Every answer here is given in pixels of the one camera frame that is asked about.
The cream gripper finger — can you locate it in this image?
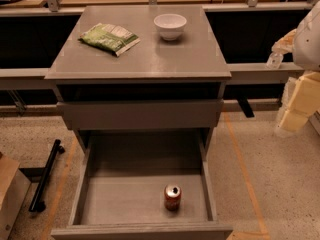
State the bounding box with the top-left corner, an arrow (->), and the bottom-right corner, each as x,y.
275,72 -> 320,133
271,29 -> 296,55

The red coke can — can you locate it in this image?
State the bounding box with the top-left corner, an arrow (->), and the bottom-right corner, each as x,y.
164,184 -> 182,211

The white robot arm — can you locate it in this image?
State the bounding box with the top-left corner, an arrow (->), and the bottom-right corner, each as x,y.
272,1 -> 320,133

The closed grey top drawer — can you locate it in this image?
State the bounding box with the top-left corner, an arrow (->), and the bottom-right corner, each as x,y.
57,100 -> 223,130

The grey drawer cabinet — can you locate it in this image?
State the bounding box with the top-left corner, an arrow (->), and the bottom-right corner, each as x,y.
51,5 -> 226,146

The open grey middle drawer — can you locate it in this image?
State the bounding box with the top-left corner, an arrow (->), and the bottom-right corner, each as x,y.
51,130 -> 233,240

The clear sanitizer bottle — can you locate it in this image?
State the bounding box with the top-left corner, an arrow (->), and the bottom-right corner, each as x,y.
266,52 -> 283,69

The white ceramic bowl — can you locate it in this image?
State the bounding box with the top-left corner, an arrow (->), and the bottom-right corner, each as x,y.
154,14 -> 187,41

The green chip bag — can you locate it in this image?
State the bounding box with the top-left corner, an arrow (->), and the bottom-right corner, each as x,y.
79,23 -> 140,57

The black metal bar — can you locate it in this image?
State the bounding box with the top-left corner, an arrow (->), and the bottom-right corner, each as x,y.
28,139 -> 65,213

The wooden box at left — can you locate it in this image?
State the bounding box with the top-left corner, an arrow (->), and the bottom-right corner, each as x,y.
0,155 -> 30,240

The grey metal rail shelf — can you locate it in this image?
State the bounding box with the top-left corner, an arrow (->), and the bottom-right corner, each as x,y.
0,62 -> 303,90

